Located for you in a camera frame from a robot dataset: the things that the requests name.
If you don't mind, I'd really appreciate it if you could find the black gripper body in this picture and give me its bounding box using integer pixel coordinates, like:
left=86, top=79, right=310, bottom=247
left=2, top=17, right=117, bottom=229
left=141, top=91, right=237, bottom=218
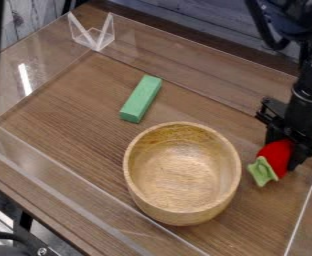
left=256, top=90, right=312, bottom=158

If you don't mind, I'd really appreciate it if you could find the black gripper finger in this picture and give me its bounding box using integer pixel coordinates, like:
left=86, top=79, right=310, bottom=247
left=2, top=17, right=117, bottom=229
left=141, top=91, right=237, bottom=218
left=265, top=123, right=293, bottom=147
left=289, top=144, right=312, bottom=171

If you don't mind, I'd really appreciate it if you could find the red plush strawberry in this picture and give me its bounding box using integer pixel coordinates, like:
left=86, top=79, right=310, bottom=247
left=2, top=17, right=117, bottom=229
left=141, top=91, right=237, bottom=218
left=247, top=139, right=294, bottom=187

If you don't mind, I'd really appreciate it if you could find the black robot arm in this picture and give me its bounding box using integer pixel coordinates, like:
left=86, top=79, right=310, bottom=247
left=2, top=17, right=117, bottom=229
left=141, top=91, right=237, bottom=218
left=245, top=0, right=312, bottom=170

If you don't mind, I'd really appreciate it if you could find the wooden bowl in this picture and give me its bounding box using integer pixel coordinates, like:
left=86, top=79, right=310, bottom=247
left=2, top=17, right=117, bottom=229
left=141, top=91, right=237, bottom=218
left=123, top=121, right=242, bottom=226

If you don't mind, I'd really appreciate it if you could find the green rectangular block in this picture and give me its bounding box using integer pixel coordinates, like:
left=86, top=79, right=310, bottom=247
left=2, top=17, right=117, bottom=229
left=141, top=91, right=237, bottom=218
left=121, top=75, right=163, bottom=123

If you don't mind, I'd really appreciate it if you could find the clear acrylic corner bracket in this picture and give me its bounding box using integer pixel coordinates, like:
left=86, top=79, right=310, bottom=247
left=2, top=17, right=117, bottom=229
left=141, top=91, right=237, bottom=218
left=67, top=12, right=115, bottom=52

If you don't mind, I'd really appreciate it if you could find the clear acrylic enclosure wall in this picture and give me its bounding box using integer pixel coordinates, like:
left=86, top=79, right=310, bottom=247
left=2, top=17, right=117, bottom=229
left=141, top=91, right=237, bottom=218
left=0, top=126, right=209, bottom=256

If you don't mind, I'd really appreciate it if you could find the black table leg bracket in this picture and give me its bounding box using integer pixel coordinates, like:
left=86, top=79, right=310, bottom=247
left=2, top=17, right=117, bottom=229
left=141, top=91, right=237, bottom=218
left=12, top=209, right=63, bottom=256

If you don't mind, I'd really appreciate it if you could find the black cable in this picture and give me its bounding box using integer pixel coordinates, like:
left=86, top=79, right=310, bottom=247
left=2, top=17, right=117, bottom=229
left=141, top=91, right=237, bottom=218
left=0, top=229, right=31, bottom=256

